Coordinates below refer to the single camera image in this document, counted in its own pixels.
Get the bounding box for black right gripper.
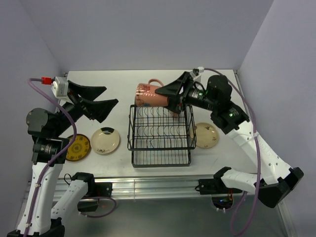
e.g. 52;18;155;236
155;71;217;114

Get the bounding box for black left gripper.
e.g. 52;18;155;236
53;80;118;136

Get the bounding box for pink floral mug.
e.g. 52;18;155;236
134;79;169;107

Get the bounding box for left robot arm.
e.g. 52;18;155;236
8;77;118;237

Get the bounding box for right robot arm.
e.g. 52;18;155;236
155;69;304;208

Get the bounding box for pink floral small bowl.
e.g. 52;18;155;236
169;111;181;119

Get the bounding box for cream plate green brushstroke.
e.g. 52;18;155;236
90;127;120;155

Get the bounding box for yellow patterned plate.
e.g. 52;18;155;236
66;134;91;162

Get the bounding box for cream plate small motifs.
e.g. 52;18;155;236
190;122;219;149

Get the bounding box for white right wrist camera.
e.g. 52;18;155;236
190;67;204;82

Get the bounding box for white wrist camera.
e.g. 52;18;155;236
190;67;204;82
51;77;69;100

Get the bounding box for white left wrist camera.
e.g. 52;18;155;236
51;77;69;100

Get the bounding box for black wire dish rack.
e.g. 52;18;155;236
127;105;197;168

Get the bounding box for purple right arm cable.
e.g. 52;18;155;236
202;67;261;237

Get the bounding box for aluminium mounting rail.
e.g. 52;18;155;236
95;175;212;200

